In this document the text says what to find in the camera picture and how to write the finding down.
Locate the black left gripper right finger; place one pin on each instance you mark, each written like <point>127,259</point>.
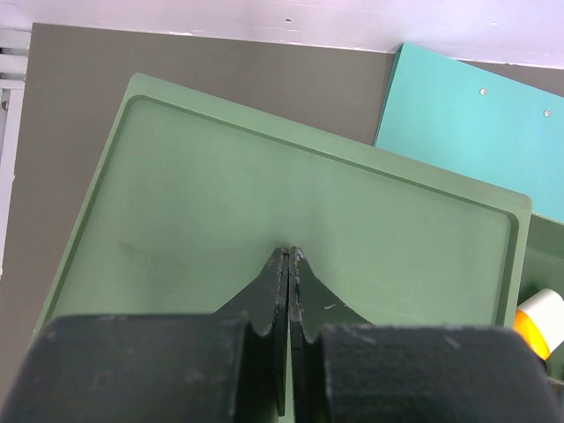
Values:
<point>346,369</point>

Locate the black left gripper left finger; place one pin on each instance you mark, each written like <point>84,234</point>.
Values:
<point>226,366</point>

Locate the three-tier drawer organizer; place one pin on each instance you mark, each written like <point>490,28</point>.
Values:
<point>193,194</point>

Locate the orange cream tube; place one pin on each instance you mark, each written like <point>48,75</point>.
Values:
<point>539,321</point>

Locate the green top drawer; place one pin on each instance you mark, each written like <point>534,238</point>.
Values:
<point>543,268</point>

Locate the teal mat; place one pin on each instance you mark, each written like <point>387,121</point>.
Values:
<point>473,122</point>

